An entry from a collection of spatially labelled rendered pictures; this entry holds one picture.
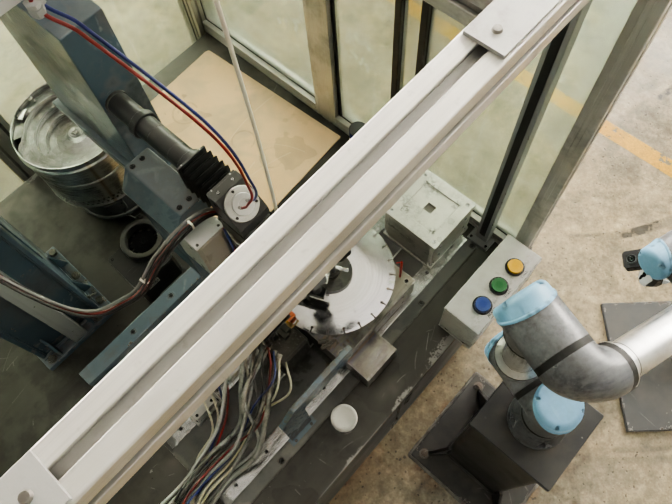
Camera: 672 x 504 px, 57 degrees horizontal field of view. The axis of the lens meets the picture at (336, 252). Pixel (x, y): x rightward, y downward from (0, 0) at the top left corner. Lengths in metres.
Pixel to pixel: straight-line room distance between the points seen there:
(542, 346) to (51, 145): 1.37
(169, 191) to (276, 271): 0.69
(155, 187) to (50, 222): 1.05
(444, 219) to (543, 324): 0.67
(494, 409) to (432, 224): 0.52
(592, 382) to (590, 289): 1.62
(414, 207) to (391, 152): 1.28
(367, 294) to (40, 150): 0.96
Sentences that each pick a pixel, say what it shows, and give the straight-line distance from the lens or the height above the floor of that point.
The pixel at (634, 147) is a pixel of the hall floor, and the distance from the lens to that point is 3.12.
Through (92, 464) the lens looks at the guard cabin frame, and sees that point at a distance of 0.41.
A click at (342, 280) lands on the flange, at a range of 1.57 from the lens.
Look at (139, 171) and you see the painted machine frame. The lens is 1.12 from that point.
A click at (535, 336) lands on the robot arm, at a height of 1.37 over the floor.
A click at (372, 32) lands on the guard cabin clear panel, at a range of 1.61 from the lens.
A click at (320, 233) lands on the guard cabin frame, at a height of 2.05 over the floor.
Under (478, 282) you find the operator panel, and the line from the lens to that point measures 1.66.
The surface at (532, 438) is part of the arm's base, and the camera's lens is 1.68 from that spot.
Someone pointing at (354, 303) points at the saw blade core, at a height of 0.95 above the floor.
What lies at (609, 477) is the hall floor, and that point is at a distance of 2.58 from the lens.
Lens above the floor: 2.42
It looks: 66 degrees down
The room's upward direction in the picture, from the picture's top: 7 degrees counter-clockwise
